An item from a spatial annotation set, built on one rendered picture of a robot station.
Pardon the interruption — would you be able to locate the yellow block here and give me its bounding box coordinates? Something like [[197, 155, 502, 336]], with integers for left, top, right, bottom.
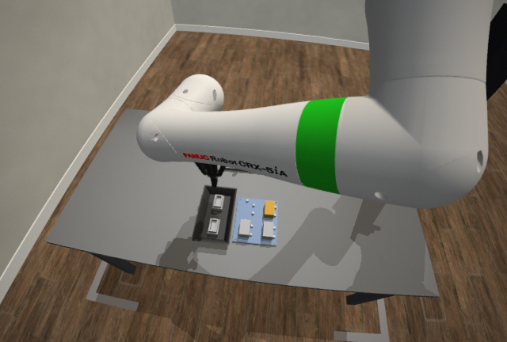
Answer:
[[264, 201, 275, 219]]

